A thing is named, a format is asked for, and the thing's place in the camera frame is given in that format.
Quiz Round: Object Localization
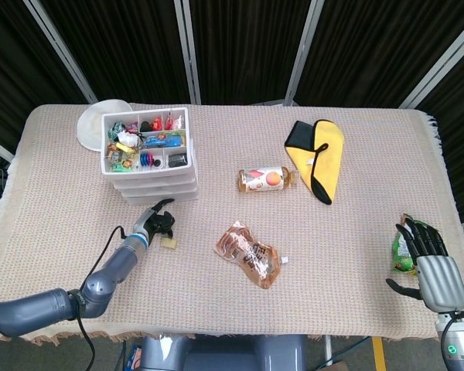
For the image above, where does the yellow and black cloth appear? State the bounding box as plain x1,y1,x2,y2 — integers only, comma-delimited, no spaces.
284,118,346,205

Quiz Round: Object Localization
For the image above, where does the dark folding screen panel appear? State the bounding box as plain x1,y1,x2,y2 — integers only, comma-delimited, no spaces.
0,0,97,163
285,0,464,108
397,22,464,233
173,0,322,107
22,0,202,106

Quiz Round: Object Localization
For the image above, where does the blue floor cable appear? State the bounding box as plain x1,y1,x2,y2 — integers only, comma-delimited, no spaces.
337,335,373,359

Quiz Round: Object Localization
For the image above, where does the blue and pink packet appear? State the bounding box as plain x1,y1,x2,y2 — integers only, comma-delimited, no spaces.
125,342,144,370

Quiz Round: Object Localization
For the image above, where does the white plate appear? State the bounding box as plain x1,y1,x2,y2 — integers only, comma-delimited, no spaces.
76,98,133,152

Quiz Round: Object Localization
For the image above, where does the grey robot torso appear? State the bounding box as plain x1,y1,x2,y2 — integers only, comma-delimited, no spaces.
138,333,309,371

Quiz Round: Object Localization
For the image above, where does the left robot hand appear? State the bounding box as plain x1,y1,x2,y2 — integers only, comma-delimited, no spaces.
133,198,176,244

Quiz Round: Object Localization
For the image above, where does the peach tea bottle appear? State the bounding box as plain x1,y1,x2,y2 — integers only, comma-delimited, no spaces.
237,165,301,194

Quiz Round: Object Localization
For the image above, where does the green snack bag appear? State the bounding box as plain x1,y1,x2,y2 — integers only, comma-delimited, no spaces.
391,213,442,276

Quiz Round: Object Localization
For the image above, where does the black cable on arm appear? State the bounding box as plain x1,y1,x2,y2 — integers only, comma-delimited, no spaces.
73,225,127,371

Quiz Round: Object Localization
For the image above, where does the white drawer organizer with items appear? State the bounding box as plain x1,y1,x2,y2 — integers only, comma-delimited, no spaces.
100,107,200,206

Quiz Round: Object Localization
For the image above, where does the dark grey metal part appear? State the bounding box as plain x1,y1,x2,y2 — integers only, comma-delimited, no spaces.
166,152,189,169

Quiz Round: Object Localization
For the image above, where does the white plastic storage drawer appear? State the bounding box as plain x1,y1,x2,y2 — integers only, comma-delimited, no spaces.
110,175,198,190

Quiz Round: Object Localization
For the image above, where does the brown spouted refill pouch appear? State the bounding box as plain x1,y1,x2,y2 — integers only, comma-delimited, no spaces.
213,220,290,291

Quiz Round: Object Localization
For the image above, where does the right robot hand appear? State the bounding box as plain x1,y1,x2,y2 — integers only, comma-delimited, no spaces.
385,216,464,313

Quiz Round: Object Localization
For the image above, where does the beige woven tablecloth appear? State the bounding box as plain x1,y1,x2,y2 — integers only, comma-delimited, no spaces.
0,102,464,345

